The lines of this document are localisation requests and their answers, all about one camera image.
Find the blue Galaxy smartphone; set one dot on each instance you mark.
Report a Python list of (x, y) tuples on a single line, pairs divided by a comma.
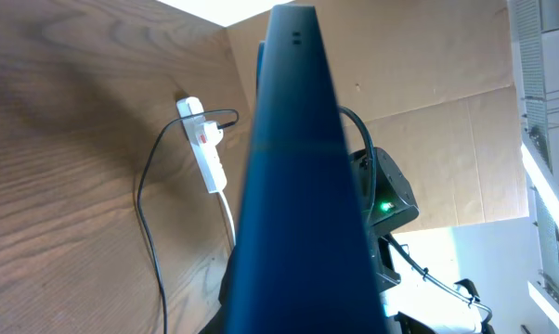
[(302, 262)]

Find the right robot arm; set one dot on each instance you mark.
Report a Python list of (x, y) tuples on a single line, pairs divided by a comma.
[(414, 300)]

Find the white power strip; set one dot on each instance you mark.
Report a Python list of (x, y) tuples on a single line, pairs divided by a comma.
[(203, 137)]

